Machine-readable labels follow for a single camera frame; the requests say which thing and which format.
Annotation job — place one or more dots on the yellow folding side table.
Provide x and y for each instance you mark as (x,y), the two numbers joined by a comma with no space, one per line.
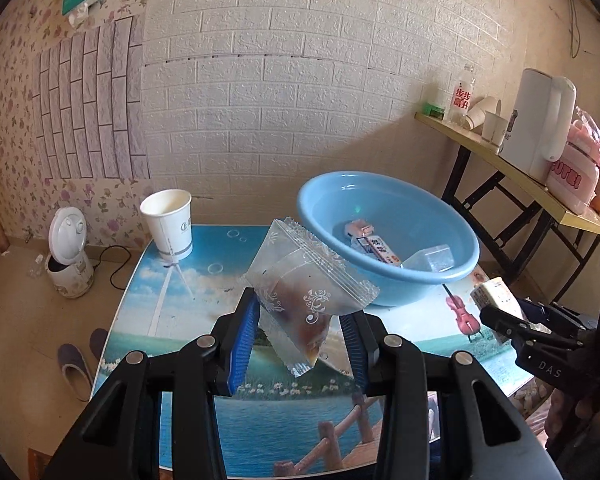
(540,212)

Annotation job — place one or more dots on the upright paper cup on shelf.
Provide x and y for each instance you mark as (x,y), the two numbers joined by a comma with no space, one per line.
(494,129)

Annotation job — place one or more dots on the white electric kettle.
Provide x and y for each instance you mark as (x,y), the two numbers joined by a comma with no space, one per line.
(538,127)

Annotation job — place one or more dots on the pink toy car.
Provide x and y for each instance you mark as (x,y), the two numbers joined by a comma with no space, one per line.
(358,228)

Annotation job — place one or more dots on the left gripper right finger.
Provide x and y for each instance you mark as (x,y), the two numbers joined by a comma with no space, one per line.
(443,418)

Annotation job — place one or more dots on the Face tissue pack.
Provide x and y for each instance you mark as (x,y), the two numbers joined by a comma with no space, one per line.
(492,298)

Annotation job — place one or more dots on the white electric rice cooker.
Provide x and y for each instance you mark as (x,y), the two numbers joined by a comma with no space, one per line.
(67,265)

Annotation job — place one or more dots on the white paper cup on table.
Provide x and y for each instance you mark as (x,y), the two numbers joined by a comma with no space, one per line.
(167,214)

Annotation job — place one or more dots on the clear bag of cotton swabs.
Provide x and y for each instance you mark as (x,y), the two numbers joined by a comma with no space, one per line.
(435,259)

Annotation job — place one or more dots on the small green box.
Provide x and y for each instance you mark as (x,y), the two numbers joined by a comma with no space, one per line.
(433,110)

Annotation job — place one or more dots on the clear bottle red label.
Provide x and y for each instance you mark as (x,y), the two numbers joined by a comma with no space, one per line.
(461,96)

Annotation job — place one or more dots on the small blue white carton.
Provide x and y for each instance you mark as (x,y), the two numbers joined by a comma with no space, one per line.
(375,247)

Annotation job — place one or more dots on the light blue plastic basin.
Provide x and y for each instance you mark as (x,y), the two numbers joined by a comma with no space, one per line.
(405,216)

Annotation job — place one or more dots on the pink rice cooker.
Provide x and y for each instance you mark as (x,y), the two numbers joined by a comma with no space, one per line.
(573,178)

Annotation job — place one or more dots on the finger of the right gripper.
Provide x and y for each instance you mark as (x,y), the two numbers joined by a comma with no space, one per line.
(521,334)
(556,318)

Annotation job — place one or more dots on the clear zip bag with food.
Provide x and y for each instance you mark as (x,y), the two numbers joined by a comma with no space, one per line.
(301,285)

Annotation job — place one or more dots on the person's right hand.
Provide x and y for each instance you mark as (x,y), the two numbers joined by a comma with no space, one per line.
(571,422)

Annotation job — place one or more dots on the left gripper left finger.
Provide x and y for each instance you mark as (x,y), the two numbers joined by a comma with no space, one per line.
(117,435)

